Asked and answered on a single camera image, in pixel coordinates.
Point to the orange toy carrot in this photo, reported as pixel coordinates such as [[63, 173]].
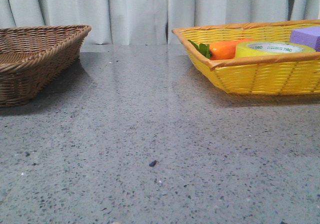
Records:
[[220, 50]]

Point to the brown wicker basket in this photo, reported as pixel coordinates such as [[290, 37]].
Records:
[[33, 56]]

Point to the purple foam block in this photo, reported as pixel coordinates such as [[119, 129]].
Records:
[[308, 36]]

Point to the small black debris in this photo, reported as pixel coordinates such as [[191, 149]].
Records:
[[153, 163]]

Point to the yellow tape roll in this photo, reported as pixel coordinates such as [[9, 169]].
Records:
[[263, 48]]

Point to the white curtain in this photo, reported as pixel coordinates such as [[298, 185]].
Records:
[[131, 22]]

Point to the yellow wicker basket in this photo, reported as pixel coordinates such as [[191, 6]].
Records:
[[284, 74]]

